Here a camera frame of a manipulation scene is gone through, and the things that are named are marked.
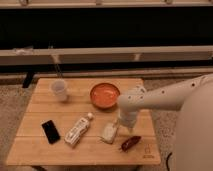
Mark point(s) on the white sponge packet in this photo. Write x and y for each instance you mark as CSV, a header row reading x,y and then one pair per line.
x,y
108,133

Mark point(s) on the dried red chili pepper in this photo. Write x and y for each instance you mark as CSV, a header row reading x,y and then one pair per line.
x,y
129,143

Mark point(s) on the wooden table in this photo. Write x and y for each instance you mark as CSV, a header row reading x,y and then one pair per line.
x,y
30,146

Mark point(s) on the black smartphone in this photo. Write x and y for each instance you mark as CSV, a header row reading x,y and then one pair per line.
x,y
51,132

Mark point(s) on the orange bowl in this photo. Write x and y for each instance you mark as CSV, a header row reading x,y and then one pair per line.
x,y
104,95

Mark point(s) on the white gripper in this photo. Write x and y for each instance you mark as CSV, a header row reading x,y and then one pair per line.
x,y
126,119

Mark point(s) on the white plastic bottle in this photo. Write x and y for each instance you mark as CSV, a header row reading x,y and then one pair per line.
x,y
77,131

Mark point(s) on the clear plastic cup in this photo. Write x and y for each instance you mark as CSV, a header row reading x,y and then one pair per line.
x,y
59,89

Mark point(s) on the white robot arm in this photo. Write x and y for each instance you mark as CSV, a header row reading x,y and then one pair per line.
x,y
193,98

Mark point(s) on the grey metal rail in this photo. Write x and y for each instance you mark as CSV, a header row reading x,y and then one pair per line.
x,y
30,56

